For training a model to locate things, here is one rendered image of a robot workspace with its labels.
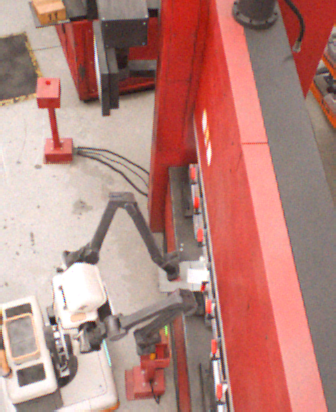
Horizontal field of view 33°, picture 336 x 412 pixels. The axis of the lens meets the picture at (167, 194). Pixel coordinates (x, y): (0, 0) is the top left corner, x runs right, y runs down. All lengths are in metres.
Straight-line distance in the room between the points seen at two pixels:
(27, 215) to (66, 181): 0.43
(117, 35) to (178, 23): 0.38
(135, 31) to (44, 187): 2.01
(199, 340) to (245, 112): 1.47
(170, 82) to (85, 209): 1.75
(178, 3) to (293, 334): 1.68
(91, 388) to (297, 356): 2.18
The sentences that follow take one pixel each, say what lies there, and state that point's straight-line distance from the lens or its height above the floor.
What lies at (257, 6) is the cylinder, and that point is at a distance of 2.47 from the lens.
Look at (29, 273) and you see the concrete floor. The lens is 4.36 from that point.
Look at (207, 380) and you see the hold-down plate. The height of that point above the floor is 0.90.
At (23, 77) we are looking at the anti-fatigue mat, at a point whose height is 0.01.
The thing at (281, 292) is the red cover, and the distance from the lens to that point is 1.78.
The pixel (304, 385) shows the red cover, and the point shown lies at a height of 2.30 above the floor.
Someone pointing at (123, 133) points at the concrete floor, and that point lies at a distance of 5.04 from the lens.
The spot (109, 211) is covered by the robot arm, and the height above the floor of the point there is 1.52.
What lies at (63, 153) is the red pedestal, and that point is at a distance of 4.77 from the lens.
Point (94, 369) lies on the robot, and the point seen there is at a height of 0.28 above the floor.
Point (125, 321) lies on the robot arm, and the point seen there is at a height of 1.29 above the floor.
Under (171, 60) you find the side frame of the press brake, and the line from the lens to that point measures 3.04.
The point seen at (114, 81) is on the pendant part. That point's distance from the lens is 3.34.
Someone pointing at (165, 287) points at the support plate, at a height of 1.00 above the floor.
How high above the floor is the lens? 3.87
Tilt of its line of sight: 56 degrees down
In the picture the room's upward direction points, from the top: 7 degrees clockwise
